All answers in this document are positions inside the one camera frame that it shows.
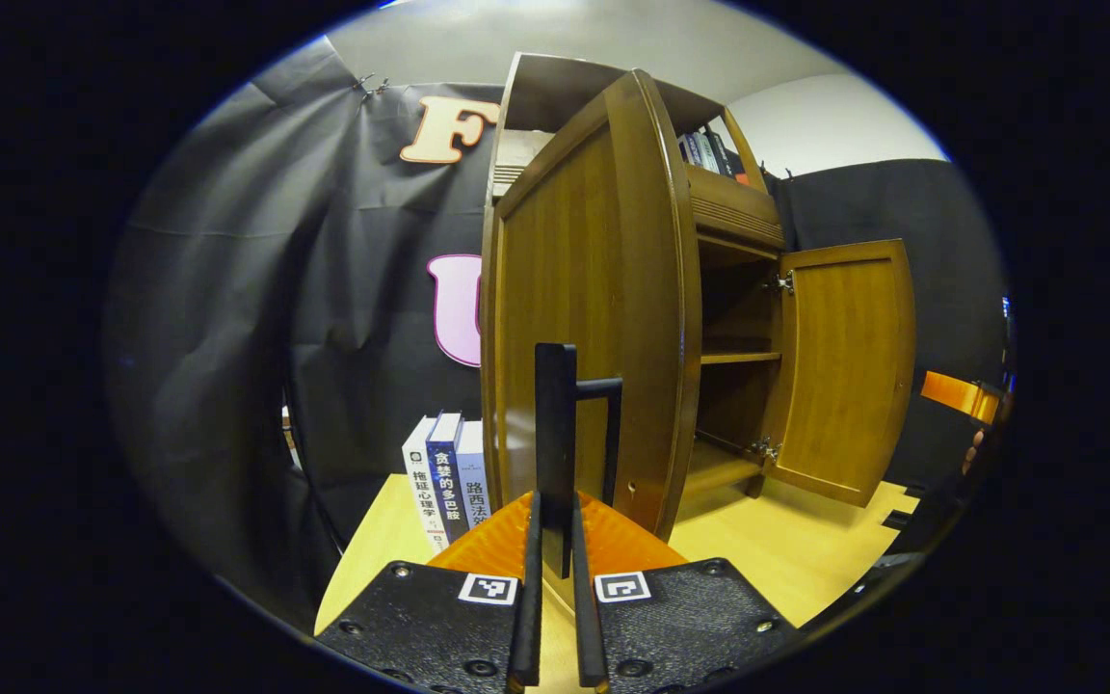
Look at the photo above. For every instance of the pale striped spine book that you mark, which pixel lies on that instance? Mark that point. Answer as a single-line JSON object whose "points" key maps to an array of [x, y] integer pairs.
{"points": [[706, 149]]}

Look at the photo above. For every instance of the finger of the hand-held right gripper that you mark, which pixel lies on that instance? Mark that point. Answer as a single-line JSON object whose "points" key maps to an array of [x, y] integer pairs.
{"points": [[955, 393]]}

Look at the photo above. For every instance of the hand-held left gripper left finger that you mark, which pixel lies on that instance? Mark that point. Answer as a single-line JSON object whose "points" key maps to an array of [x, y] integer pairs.
{"points": [[526, 617]]}

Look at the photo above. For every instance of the dark blue spine book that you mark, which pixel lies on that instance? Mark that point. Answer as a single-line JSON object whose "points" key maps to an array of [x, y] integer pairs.
{"points": [[447, 472]]}

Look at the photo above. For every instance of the light blue spine book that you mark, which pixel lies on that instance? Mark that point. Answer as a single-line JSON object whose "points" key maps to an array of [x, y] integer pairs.
{"points": [[473, 472]]}

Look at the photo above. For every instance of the blue white cover book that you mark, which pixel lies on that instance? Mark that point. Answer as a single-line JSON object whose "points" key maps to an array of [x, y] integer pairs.
{"points": [[688, 149]]}

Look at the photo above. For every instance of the metal door hinge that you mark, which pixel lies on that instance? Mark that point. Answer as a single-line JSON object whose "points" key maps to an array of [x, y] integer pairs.
{"points": [[782, 282], [763, 448]]}

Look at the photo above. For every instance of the wooden double-door shoe cabinet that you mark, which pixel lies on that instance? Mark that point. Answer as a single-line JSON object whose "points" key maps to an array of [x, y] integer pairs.
{"points": [[555, 92]]}

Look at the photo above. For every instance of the wooden inner shelf board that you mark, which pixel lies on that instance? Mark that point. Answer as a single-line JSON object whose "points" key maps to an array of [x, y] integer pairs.
{"points": [[738, 357]]}

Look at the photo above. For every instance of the wooden shoe cabinet door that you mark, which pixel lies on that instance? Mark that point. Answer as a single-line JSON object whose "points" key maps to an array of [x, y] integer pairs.
{"points": [[844, 366], [594, 289]]}

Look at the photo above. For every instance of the black backdrop cloth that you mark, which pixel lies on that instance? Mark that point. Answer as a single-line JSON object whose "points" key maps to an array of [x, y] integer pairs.
{"points": [[227, 289], [950, 270]]}

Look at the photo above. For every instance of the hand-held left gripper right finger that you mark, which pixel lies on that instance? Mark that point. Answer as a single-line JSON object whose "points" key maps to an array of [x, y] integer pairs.
{"points": [[589, 617]]}

